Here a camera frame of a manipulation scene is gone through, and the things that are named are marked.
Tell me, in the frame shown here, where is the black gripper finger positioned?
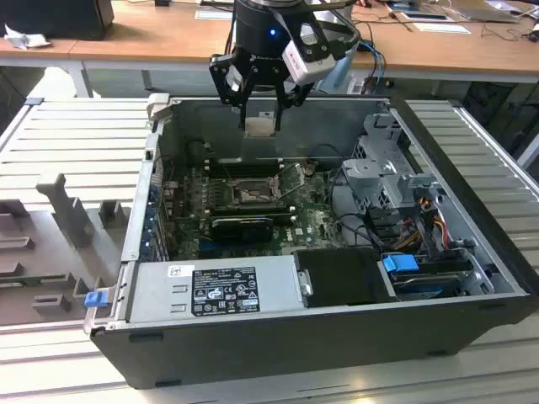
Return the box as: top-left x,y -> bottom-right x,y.
209,53 -> 259,130
274,80 -> 316,133

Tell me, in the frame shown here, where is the silver CPU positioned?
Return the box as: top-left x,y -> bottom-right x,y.
243,117 -> 277,138

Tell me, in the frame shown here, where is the metal socket cover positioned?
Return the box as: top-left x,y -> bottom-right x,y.
271,162 -> 307,202

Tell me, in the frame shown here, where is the CPU socket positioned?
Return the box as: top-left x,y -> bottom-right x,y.
225,176 -> 281,207

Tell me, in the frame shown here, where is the wooden desk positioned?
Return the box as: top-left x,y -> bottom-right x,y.
0,0 -> 539,98

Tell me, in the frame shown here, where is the green motherboard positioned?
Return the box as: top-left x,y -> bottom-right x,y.
162,162 -> 350,262

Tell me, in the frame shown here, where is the metal drive cage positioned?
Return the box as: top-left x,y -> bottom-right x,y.
339,111 -> 443,211

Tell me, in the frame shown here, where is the black graphics card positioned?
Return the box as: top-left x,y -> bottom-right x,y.
210,216 -> 275,243

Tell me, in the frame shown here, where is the black plastic shroud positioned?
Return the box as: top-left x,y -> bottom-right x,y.
292,247 -> 399,308

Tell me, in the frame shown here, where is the black box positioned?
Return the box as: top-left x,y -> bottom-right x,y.
0,0 -> 115,42

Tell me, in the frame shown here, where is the blue disk carrier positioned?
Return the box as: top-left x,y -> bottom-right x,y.
381,252 -> 460,295

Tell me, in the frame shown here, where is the crumpled white paper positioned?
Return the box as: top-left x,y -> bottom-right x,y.
3,23 -> 52,51

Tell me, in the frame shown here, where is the silver power supply unit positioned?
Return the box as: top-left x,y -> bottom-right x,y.
124,256 -> 304,323

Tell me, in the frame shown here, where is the grey laptop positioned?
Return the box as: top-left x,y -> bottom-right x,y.
452,0 -> 521,23

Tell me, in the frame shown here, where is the black PC case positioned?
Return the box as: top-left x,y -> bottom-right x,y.
83,94 -> 532,391

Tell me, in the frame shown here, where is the grey parts rack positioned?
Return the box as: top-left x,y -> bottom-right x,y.
0,172 -> 132,327

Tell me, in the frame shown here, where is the blue case latch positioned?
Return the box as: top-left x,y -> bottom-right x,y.
83,291 -> 106,311

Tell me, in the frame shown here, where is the green RAM stick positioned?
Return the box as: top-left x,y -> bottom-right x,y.
0,274 -> 68,288

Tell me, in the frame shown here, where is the black braided cable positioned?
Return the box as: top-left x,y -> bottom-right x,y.
309,145 -> 344,163

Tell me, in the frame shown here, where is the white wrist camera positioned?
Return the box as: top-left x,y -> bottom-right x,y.
280,23 -> 338,84

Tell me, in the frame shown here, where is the blue cable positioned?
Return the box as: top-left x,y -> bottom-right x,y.
355,38 -> 387,88

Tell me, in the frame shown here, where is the yellow red wire bundle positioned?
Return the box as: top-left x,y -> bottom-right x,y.
395,199 -> 450,249

